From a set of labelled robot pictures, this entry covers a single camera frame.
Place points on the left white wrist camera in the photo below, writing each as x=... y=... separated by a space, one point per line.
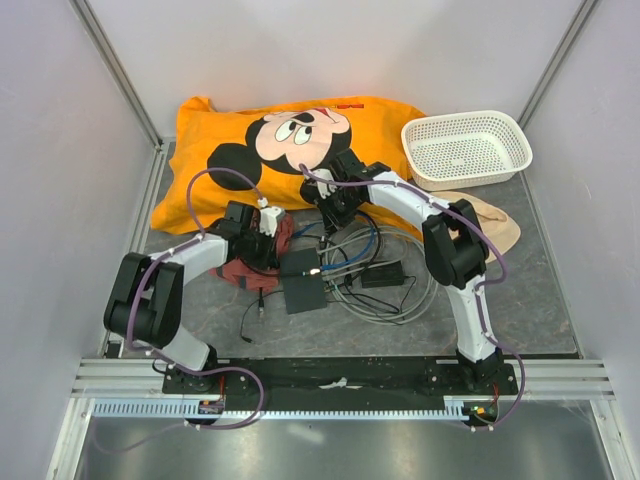
x=269 y=217

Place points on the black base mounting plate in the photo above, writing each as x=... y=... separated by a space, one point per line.
x=413 y=374

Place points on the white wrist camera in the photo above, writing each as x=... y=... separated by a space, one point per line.
x=269 y=217
x=321 y=175

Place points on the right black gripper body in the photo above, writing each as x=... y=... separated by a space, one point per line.
x=338 y=206

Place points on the beige cloth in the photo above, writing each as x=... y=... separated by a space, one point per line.
x=496 y=224

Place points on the black network switch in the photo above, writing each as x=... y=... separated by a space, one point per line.
x=302 y=282

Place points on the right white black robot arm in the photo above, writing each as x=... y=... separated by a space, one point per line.
x=455 y=248

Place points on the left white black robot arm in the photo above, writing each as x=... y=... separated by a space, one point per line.
x=145 y=303

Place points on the black power adapter brick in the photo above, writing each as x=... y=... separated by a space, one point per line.
x=380 y=276

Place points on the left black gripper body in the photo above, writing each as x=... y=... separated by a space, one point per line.
x=258 y=248

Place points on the red cloth garment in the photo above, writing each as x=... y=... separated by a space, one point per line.
x=238 y=274

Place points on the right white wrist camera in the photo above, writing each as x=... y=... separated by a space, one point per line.
x=321 y=175

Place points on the grey slotted cable duct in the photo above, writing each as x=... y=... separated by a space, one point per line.
x=176 y=408

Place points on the orange cartoon mouse pillow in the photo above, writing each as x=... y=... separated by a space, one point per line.
x=224 y=156

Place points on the white perforated plastic basket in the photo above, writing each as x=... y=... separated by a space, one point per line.
x=465 y=150

